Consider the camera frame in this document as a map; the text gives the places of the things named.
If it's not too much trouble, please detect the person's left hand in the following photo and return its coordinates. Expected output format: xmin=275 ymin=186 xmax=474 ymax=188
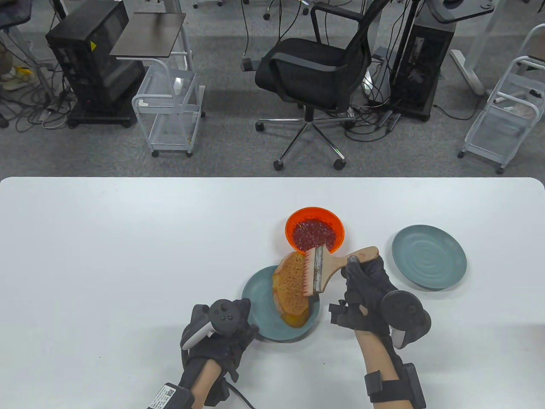
xmin=181 ymin=297 xmax=259 ymax=382

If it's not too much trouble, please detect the person's right hand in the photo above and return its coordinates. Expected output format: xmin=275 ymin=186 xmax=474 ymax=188
xmin=329 ymin=255 xmax=401 ymax=335

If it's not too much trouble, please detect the wooden brush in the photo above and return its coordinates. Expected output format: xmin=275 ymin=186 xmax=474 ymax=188
xmin=302 ymin=246 xmax=379 ymax=298

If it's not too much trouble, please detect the teal round plate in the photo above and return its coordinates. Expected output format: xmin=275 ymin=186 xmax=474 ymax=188
xmin=392 ymin=225 xmax=468 ymax=291
xmin=241 ymin=265 xmax=320 ymax=343

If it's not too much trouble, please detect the toasted bread slice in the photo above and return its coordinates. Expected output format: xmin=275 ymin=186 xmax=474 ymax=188
xmin=272 ymin=251 xmax=311 ymax=328

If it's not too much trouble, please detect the person's left forearm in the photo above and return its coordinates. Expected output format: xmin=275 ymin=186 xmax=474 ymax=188
xmin=192 ymin=360 xmax=224 ymax=409

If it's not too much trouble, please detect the black and white handheld controller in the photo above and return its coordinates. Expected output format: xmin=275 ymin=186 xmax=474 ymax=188
xmin=380 ymin=290 xmax=432 ymax=350
xmin=182 ymin=300 xmax=240 ymax=352

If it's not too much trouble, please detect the orange plastic bowl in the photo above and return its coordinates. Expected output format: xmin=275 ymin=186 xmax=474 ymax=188
xmin=284 ymin=207 xmax=344 ymax=256

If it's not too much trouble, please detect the black office chair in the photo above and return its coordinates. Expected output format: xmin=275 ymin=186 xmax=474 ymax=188
xmin=255 ymin=0 xmax=392 ymax=172

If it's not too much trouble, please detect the black computer tower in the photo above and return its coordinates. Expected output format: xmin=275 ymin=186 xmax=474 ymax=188
xmin=390 ymin=11 xmax=457 ymax=123
xmin=45 ymin=1 xmax=145 ymax=128

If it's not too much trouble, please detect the white desk leg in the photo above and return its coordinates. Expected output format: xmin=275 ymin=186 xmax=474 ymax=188
xmin=450 ymin=0 xmax=507 ymax=96

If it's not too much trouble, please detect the dark grey desk top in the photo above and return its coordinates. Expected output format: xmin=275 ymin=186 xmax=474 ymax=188
xmin=0 ymin=0 xmax=32 ymax=30
xmin=426 ymin=0 xmax=496 ymax=24

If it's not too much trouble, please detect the small brown side table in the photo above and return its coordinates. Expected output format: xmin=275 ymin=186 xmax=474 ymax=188
xmin=109 ymin=12 xmax=187 ymax=58

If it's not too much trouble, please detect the black cable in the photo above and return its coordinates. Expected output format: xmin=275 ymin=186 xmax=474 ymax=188
xmin=230 ymin=381 xmax=256 ymax=409

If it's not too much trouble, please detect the white wire cart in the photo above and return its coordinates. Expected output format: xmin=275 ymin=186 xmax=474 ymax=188
xmin=458 ymin=23 xmax=545 ymax=174
xmin=131 ymin=58 xmax=207 ymax=158

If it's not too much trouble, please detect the tangle of floor cables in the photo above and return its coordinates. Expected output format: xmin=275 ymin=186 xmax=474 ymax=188
xmin=0 ymin=81 xmax=77 ymax=132

